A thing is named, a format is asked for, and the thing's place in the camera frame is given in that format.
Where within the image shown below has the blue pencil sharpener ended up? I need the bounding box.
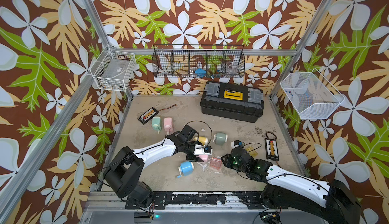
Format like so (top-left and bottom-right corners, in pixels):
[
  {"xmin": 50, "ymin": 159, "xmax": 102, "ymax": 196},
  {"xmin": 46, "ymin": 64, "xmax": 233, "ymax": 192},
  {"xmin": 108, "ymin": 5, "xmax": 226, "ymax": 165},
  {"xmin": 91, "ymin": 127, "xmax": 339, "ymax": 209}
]
[{"xmin": 177, "ymin": 161, "xmax": 194, "ymax": 178}]

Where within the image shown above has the pink sharpener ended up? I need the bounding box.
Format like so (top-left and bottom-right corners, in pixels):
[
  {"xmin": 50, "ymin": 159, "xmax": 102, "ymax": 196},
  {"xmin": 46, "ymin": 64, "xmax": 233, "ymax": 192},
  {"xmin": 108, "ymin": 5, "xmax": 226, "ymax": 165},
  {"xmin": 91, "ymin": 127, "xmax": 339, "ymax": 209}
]
[
  {"xmin": 164, "ymin": 117, "xmax": 173, "ymax": 135},
  {"xmin": 198, "ymin": 155, "xmax": 209, "ymax": 163}
]

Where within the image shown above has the clear pink tray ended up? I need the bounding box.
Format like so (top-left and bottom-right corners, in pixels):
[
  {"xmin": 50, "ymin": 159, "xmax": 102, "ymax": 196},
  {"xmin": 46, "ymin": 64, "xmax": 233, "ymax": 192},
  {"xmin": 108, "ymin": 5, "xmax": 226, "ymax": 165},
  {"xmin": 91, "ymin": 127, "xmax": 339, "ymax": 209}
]
[{"xmin": 209, "ymin": 157, "xmax": 223, "ymax": 169}]

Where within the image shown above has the green sharpener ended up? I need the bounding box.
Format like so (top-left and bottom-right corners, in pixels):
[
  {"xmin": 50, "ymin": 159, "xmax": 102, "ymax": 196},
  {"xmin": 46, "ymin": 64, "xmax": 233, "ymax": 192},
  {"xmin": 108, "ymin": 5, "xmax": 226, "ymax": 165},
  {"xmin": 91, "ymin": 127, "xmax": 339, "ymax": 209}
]
[
  {"xmin": 213, "ymin": 132, "xmax": 228, "ymax": 146},
  {"xmin": 152, "ymin": 116, "xmax": 162, "ymax": 133}
]

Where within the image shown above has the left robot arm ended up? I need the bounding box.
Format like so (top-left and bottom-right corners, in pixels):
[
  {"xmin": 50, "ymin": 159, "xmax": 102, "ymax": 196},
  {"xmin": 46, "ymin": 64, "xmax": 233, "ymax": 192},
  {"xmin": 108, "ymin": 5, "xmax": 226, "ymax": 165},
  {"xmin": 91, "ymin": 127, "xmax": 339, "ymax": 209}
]
[{"xmin": 102, "ymin": 125, "xmax": 212, "ymax": 202}]

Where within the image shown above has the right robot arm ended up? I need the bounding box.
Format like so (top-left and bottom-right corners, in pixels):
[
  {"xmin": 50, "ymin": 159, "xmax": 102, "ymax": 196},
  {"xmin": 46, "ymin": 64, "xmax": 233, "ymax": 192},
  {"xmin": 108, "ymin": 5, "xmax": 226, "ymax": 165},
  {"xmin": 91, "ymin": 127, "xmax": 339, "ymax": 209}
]
[{"xmin": 221, "ymin": 147, "xmax": 362, "ymax": 224}]

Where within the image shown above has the clear yellow tray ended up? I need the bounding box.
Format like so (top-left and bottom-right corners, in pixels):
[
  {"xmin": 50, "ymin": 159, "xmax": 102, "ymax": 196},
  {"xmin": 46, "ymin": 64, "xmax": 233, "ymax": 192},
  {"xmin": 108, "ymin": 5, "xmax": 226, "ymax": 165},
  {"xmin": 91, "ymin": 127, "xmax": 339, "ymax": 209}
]
[{"xmin": 245, "ymin": 146, "xmax": 258, "ymax": 158}]

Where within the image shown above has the yellow pencil sharpener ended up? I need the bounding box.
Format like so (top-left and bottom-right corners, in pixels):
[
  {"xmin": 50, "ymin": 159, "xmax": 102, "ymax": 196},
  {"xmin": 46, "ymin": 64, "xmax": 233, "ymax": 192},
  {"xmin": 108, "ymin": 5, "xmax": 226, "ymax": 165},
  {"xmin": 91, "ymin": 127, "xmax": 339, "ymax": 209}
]
[{"xmin": 197, "ymin": 136, "xmax": 209, "ymax": 146}]

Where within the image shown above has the black battery holder right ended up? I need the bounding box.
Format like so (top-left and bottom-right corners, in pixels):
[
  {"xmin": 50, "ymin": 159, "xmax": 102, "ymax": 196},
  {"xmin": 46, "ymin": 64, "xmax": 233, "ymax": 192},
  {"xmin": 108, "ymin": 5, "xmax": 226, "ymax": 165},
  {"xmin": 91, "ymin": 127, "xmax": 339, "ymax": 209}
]
[{"xmin": 265, "ymin": 131, "xmax": 280, "ymax": 161}]

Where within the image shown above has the black battery holder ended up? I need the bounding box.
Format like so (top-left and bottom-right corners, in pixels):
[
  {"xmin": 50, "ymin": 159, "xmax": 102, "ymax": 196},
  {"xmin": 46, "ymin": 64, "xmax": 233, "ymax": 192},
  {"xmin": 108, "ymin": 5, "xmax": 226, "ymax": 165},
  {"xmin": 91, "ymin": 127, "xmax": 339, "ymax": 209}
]
[
  {"xmin": 137, "ymin": 104, "xmax": 177, "ymax": 125},
  {"xmin": 265, "ymin": 131, "xmax": 280, "ymax": 161}
]

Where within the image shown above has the black plastic toolbox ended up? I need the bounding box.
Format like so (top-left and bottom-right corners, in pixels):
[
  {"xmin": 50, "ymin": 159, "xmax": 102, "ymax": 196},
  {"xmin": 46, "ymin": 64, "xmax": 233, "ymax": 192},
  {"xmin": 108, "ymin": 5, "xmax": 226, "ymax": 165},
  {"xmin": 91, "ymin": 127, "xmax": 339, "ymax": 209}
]
[{"xmin": 200, "ymin": 82, "xmax": 264, "ymax": 123}]

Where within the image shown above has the black battery holder left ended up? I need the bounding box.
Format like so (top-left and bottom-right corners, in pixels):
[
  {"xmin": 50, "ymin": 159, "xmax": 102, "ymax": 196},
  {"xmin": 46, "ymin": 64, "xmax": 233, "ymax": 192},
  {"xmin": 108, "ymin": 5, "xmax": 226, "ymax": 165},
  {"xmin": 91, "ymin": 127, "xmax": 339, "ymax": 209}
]
[{"xmin": 137, "ymin": 104, "xmax": 177, "ymax": 125}]

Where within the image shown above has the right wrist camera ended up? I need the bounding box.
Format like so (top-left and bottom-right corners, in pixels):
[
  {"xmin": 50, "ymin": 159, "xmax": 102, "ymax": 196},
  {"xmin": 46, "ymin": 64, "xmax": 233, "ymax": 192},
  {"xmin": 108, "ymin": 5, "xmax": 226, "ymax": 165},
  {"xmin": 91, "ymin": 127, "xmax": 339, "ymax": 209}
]
[{"xmin": 231, "ymin": 140, "xmax": 245, "ymax": 148}]

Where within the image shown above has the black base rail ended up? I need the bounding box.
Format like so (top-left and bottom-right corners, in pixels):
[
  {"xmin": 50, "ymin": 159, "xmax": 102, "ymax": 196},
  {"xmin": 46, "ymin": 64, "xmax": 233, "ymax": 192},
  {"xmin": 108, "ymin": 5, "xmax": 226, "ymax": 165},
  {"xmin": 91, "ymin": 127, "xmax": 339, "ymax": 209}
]
[{"xmin": 125, "ymin": 191, "xmax": 285, "ymax": 210}]

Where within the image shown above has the black wire basket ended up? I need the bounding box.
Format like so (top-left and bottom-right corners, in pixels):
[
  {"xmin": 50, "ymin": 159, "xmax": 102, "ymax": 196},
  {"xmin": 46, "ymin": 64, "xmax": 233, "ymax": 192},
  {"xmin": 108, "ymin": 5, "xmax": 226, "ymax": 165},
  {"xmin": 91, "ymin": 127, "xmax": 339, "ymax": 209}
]
[{"xmin": 152, "ymin": 44, "xmax": 246, "ymax": 79}]

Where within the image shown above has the white wire basket right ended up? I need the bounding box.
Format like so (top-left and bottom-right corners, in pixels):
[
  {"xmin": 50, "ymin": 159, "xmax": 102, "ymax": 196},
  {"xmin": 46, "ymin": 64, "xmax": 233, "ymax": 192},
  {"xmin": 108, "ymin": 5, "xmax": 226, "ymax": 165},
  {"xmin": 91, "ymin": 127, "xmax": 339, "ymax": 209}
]
[{"xmin": 280, "ymin": 69, "xmax": 346, "ymax": 120}]

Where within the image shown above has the white wire basket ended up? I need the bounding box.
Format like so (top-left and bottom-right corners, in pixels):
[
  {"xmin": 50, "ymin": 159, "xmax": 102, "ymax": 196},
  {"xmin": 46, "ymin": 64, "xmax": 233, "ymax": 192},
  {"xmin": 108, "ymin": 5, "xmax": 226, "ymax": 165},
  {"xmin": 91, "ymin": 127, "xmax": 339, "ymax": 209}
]
[
  {"xmin": 280, "ymin": 69, "xmax": 346, "ymax": 120},
  {"xmin": 91, "ymin": 46, "xmax": 137, "ymax": 92}
]

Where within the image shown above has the white wire basket left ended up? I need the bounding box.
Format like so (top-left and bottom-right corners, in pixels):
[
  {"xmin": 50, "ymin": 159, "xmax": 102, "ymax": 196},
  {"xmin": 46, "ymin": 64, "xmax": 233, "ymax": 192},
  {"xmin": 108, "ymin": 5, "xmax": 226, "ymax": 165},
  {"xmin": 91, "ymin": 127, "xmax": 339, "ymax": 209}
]
[{"xmin": 91, "ymin": 46, "xmax": 137, "ymax": 92}]

